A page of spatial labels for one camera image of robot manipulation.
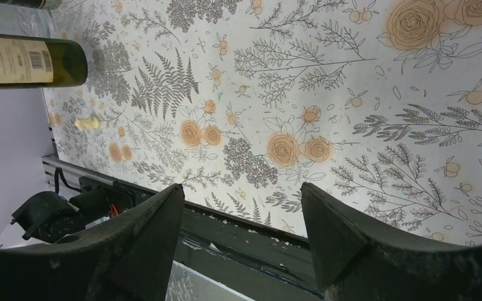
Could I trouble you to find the cream chess piece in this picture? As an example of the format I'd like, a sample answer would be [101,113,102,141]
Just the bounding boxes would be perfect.
[75,115,100,131]

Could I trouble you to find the dark green wine bottle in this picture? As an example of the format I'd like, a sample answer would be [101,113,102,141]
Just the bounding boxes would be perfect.
[0,34,88,89]

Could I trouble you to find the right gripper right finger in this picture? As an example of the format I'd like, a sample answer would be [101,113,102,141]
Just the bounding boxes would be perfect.
[301,182,482,300]

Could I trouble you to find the floral table cloth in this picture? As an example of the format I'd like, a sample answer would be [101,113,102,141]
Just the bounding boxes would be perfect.
[45,1,482,246]

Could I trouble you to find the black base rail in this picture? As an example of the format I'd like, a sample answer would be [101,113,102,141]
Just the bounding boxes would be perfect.
[174,203,323,300]

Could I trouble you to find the frosted champagne bottle dark label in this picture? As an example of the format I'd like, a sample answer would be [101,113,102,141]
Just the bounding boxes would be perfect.
[0,0,62,10]

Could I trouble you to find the short clear glass bottle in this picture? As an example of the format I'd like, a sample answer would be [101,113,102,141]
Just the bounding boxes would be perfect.
[0,4,56,38]

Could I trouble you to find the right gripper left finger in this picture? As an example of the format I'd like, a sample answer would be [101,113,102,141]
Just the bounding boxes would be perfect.
[0,184,185,300]

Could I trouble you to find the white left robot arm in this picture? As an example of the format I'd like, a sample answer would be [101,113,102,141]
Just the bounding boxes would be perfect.
[11,191,86,243]

